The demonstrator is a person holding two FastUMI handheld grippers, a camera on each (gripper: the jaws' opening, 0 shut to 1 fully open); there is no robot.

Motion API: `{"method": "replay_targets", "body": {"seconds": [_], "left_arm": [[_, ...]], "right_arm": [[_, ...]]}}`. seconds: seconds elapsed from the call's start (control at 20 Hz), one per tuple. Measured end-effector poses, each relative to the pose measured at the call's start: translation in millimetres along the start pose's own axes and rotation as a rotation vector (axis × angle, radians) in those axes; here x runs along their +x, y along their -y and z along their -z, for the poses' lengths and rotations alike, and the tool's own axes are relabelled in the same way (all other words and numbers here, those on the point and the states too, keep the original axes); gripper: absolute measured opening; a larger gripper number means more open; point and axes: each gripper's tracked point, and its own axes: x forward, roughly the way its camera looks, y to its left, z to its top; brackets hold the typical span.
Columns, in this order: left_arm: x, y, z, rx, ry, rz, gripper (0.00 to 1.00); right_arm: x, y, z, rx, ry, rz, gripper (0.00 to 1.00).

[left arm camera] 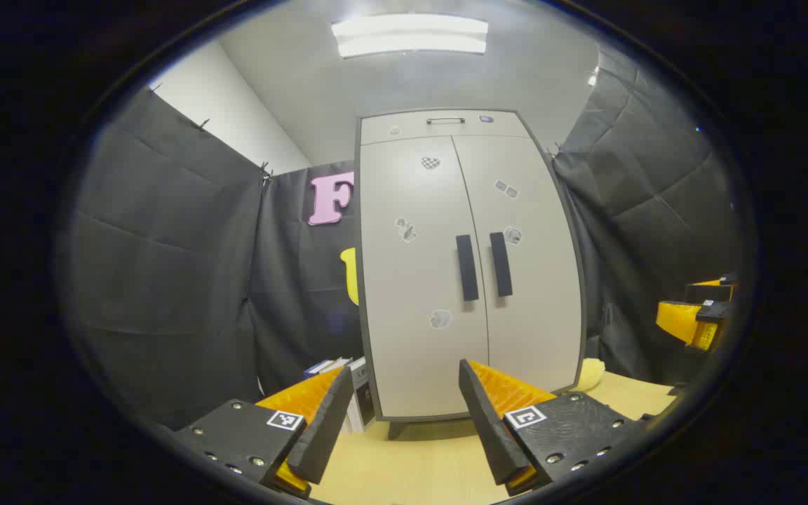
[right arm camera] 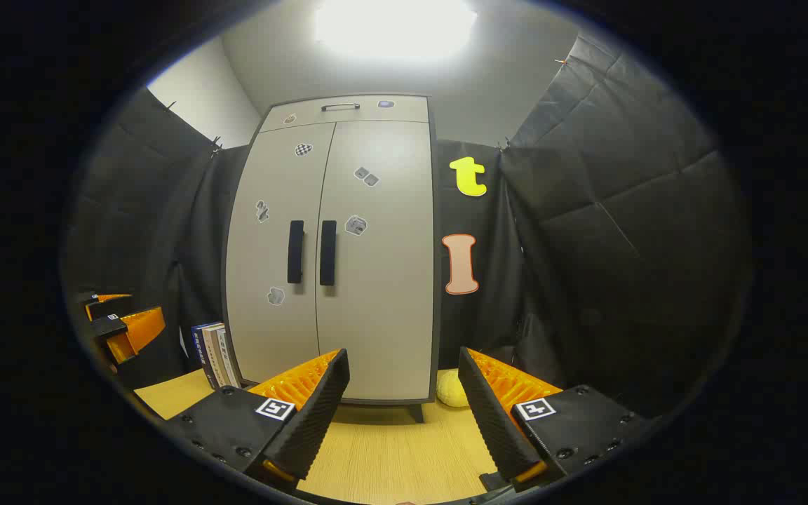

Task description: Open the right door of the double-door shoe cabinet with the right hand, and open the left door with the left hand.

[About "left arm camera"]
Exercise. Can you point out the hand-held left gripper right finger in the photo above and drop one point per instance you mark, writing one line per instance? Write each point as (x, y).
(492, 428)

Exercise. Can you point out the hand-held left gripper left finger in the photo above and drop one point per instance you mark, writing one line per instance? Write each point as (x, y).
(320, 428)

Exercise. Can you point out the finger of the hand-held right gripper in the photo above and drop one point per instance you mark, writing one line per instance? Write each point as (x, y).
(702, 291)
(712, 312)

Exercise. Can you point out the grey shoe cabinet door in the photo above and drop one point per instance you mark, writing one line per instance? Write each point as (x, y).
(544, 308)
(411, 294)

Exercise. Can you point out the grey double-door shoe cabinet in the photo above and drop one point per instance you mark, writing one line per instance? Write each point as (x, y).
(404, 130)

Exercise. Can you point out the white book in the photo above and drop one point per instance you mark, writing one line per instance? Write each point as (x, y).
(362, 407)

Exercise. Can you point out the dark blue book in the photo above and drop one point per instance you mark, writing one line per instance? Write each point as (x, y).
(316, 367)

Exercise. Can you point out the pale yellow soft toy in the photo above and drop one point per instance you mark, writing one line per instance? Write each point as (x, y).
(590, 375)

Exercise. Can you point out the black backdrop cloth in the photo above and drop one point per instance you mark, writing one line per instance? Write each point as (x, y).
(165, 245)

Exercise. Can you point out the ceiling light panel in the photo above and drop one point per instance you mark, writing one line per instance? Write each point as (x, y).
(409, 35)

